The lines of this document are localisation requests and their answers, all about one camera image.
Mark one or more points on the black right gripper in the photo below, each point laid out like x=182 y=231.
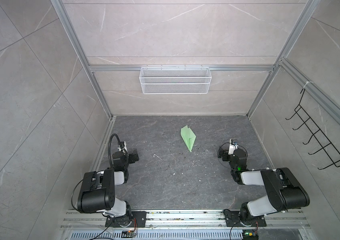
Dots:
x=226 y=154

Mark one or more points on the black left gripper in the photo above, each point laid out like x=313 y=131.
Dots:
x=132 y=159

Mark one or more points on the light green paper sheet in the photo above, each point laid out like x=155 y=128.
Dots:
x=188 y=136

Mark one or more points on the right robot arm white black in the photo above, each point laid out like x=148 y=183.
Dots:
x=283 y=190

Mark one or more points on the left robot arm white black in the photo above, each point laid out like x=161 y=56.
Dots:
x=97 y=189

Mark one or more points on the left small circuit board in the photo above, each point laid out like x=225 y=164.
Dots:
x=128 y=234

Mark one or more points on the small circuit board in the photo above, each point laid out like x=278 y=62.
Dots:
x=128 y=234
x=250 y=235

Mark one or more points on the right small circuit board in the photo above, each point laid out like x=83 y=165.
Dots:
x=250 y=235

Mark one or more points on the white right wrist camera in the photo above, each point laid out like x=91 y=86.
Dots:
x=233 y=146

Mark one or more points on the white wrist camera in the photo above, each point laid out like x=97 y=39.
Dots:
x=233 y=146
x=122 y=147

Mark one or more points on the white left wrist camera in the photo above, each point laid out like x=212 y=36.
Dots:
x=122 y=147

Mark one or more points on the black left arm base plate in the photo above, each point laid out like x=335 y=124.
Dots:
x=130 y=220

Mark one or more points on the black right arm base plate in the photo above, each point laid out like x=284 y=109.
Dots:
x=242 y=219

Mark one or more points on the white wire mesh basket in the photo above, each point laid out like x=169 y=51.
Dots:
x=175 y=80

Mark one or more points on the aluminium frame rail front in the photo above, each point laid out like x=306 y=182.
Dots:
x=189 y=219

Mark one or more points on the black wire hook rack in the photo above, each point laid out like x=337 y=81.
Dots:
x=316 y=133

